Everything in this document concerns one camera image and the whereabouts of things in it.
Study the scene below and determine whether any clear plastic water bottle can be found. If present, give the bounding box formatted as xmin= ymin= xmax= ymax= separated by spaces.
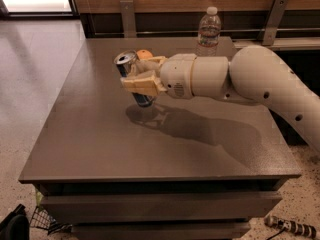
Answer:
xmin=197 ymin=6 xmax=221 ymax=57

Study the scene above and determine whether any right metal wall bracket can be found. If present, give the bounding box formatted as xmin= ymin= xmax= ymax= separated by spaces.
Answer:
xmin=258 ymin=0 xmax=289 ymax=46

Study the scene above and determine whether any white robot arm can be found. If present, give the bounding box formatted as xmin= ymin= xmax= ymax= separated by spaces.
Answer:
xmin=118 ymin=45 xmax=320 ymax=151

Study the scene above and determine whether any black white power strip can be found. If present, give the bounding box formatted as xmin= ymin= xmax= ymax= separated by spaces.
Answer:
xmin=264 ymin=215 xmax=320 ymax=240

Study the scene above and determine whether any orange fruit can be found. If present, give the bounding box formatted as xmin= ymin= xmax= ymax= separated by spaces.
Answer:
xmin=137 ymin=49 xmax=153 ymax=59

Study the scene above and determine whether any silver blue redbull can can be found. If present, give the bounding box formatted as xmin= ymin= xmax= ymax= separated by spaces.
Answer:
xmin=114 ymin=50 xmax=155 ymax=108

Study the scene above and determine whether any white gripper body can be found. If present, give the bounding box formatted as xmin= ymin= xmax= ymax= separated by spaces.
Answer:
xmin=160 ymin=54 xmax=196 ymax=99

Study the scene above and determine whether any left metal wall bracket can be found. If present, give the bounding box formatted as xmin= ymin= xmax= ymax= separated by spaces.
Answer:
xmin=120 ymin=0 xmax=137 ymax=38

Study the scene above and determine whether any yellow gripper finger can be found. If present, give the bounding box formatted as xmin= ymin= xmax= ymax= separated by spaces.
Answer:
xmin=132 ymin=56 xmax=167 ymax=75
xmin=120 ymin=71 xmax=167 ymax=97

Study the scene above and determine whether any metal wall bracket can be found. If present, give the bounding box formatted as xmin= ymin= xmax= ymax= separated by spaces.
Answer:
xmin=120 ymin=0 xmax=137 ymax=38
xmin=258 ymin=0 xmax=289 ymax=46

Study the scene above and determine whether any horizontal metal rail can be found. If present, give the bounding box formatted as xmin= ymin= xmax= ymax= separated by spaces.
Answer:
xmin=94 ymin=27 xmax=320 ymax=36

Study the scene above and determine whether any grey drawer cabinet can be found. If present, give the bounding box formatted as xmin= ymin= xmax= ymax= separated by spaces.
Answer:
xmin=20 ymin=38 xmax=300 ymax=240

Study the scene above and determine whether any black bag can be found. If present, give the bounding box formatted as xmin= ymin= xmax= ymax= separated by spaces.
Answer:
xmin=0 ymin=204 xmax=30 ymax=240

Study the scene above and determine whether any black wire basket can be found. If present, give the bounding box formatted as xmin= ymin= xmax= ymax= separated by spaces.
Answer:
xmin=30 ymin=206 xmax=72 ymax=235

